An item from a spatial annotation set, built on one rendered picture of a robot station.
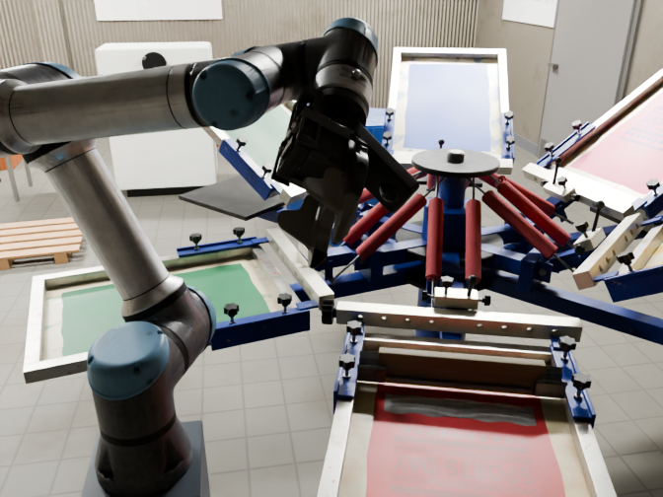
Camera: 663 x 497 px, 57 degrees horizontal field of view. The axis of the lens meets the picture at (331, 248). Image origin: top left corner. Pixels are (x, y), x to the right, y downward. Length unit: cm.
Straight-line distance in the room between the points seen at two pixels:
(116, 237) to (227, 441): 200
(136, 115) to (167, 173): 510
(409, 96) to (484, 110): 38
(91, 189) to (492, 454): 100
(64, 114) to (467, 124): 248
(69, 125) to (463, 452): 106
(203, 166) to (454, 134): 324
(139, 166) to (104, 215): 486
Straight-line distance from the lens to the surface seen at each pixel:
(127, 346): 96
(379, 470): 139
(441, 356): 156
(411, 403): 156
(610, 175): 274
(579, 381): 157
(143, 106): 75
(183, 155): 580
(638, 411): 338
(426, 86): 328
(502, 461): 146
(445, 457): 144
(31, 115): 85
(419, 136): 303
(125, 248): 102
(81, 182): 101
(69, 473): 295
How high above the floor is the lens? 193
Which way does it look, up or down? 24 degrees down
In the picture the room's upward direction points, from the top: straight up
